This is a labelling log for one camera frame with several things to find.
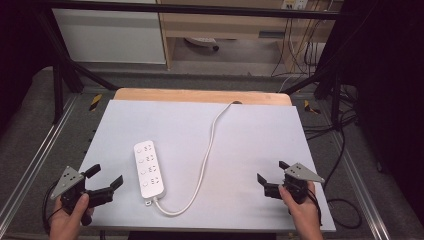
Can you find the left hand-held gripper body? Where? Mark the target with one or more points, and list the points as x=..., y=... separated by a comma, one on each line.
x=68, y=181

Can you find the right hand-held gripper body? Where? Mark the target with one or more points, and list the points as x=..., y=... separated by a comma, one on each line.
x=300, y=173

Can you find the white power strip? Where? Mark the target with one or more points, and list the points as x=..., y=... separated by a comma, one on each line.
x=148, y=170

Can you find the person's left hand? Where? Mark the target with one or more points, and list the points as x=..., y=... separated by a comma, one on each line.
x=68, y=223

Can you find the person's right hand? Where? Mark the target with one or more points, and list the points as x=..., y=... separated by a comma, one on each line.
x=305, y=216

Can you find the white table cover board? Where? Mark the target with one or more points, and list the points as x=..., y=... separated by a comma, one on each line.
x=253, y=150

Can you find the yellow black striped tape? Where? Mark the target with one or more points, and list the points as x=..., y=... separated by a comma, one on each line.
x=310, y=107
x=95, y=102

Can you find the wooden table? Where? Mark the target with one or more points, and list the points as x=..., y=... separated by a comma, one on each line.
x=200, y=96

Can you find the black curtain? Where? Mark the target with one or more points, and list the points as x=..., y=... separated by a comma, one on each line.
x=20, y=50
x=390, y=83

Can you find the white cabinet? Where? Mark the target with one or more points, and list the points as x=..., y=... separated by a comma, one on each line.
x=110, y=36

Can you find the grey floor power strip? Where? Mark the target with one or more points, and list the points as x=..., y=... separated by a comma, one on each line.
x=200, y=41

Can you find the aluminium floor rail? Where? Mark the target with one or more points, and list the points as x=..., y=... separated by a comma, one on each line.
x=36, y=156
x=363, y=190

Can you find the white wall socket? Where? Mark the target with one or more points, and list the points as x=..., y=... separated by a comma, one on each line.
x=294, y=4

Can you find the black metal frame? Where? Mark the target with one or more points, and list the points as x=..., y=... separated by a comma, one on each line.
x=200, y=8

